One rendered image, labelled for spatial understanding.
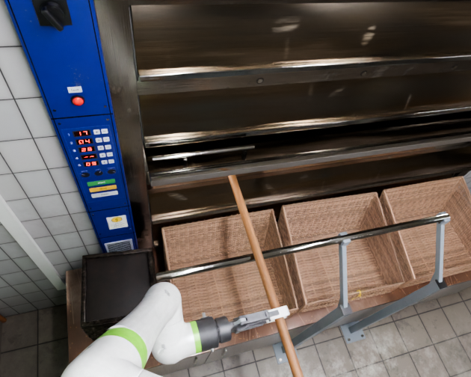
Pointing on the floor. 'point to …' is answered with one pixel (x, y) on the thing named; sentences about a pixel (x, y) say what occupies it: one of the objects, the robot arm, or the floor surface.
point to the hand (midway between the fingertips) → (276, 314)
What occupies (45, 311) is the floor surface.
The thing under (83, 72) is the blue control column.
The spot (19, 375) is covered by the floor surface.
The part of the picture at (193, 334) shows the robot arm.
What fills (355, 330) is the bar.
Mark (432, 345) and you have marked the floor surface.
